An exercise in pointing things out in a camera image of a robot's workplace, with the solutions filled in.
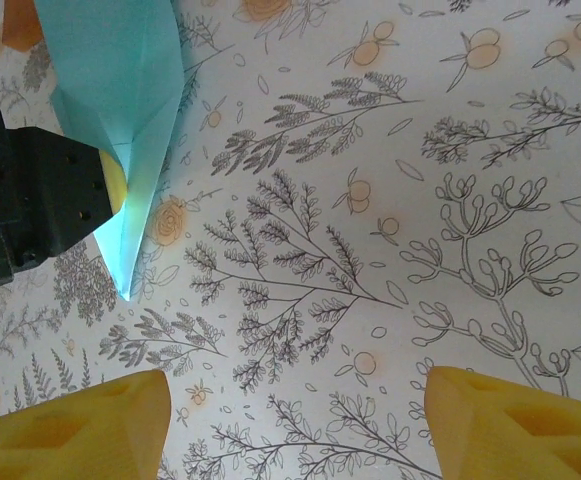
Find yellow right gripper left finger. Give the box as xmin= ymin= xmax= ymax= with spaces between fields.
xmin=0 ymin=368 xmax=174 ymax=480

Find light blue paper sheet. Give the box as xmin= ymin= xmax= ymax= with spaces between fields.
xmin=34 ymin=0 xmax=187 ymax=303

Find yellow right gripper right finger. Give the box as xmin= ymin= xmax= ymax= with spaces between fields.
xmin=423 ymin=363 xmax=581 ymax=480

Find floral tablecloth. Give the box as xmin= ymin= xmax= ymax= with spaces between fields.
xmin=0 ymin=0 xmax=581 ymax=480

